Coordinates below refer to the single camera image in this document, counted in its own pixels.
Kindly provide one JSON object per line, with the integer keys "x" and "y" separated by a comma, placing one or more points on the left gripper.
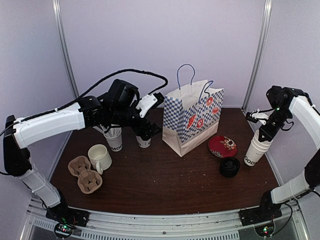
{"x": 139, "y": 130}

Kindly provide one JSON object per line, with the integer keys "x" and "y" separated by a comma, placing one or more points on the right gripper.
{"x": 270, "y": 134}

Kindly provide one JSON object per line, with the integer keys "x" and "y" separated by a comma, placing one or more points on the white paper coffee cup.
{"x": 143, "y": 143}

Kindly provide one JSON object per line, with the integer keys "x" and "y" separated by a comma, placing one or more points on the blue checkered paper bag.
{"x": 191, "y": 115}

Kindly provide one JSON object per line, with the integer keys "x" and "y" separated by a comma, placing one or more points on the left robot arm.
{"x": 122, "y": 106}

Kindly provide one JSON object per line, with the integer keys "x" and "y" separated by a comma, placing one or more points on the stack of paper cups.
{"x": 256, "y": 150}

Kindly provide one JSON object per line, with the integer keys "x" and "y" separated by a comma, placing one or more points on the paper cup holding straws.
{"x": 113, "y": 137}

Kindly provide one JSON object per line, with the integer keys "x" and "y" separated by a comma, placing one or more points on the red floral plate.
{"x": 222, "y": 146}

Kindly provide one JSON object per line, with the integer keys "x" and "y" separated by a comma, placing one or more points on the stack of black lids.
{"x": 229, "y": 167}

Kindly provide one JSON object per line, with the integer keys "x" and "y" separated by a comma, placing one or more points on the cream ceramic mug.
{"x": 100, "y": 158}

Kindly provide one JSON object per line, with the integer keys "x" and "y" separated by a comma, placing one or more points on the cardboard cup carrier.
{"x": 88, "y": 180}

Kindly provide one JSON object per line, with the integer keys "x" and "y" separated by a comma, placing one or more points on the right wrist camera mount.
{"x": 257, "y": 116}

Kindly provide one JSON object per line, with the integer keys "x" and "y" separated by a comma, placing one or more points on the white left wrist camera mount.
{"x": 149, "y": 101}

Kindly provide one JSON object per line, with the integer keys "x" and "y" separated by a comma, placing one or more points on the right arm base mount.
{"x": 255, "y": 215}

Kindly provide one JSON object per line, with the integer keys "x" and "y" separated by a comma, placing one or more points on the aluminium front rail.
{"x": 224, "y": 225}

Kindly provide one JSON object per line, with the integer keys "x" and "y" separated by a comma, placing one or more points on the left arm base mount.
{"x": 71, "y": 216}

